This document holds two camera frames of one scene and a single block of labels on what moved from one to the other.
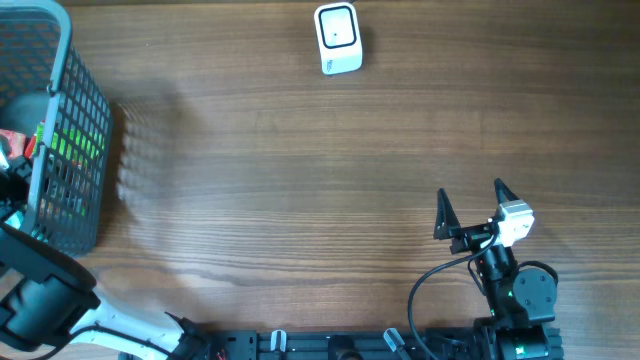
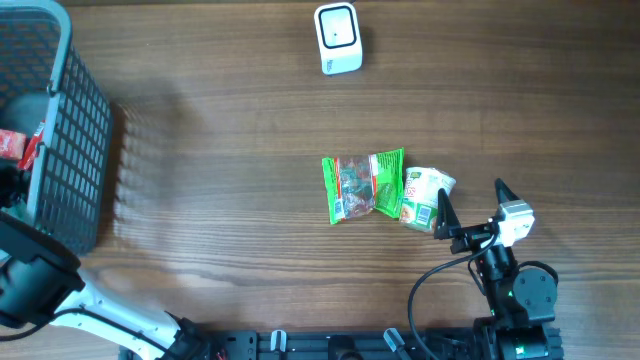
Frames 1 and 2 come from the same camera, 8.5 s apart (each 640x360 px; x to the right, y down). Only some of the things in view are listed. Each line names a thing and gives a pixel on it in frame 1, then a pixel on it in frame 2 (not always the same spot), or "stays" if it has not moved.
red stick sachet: x=30 y=147 stays
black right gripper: x=447 y=226 stays
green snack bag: x=79 y=145 → x=357 y=185
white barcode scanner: x=338 y=32 stays
